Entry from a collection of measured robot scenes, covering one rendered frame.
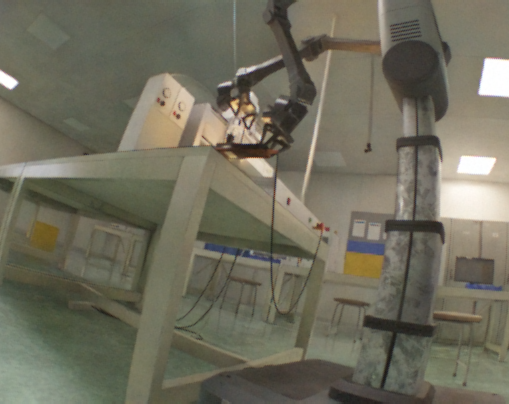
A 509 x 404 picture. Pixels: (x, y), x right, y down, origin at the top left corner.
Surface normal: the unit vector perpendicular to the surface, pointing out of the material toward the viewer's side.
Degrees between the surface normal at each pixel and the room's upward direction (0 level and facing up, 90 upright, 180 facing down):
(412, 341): 90
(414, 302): 90
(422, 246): 90
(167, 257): 90
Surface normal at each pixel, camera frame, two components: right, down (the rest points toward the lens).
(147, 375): -0.45, -0.33
